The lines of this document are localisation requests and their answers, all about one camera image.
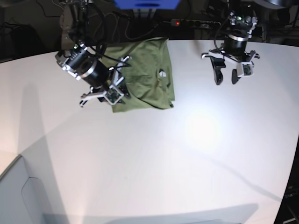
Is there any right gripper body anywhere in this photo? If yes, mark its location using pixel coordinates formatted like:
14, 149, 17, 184
79, 56, 131, 107

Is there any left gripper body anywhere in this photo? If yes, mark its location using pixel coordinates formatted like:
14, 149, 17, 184
201, 35, 260, 68

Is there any green T-shirt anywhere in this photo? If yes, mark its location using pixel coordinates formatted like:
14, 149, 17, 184
105, 37, 175, 113

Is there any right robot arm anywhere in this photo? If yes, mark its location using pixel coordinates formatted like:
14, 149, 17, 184
55, 0, 131, 107

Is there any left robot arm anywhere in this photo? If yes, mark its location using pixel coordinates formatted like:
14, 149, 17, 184
201, 0, 260, 85

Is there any black power strip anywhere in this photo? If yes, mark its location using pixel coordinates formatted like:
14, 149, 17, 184
164, 19, 221, 29

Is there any blue box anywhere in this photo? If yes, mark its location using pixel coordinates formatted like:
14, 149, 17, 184
114, 0, 180, 10

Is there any white table-side panel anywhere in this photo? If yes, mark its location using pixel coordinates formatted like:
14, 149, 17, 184
0, 155, 69, 224

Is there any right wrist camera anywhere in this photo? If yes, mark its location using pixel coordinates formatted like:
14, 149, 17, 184
105, 85, 124, 105

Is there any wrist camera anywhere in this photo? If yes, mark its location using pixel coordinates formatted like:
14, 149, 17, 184
105, 85, 124, 105
236, 62, 254, 78

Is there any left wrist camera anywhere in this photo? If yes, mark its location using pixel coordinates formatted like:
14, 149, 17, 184
236, 62, 254, 78

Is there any grey looped cable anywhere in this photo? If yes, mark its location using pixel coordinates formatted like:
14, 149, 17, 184
93, 10, 159, 42

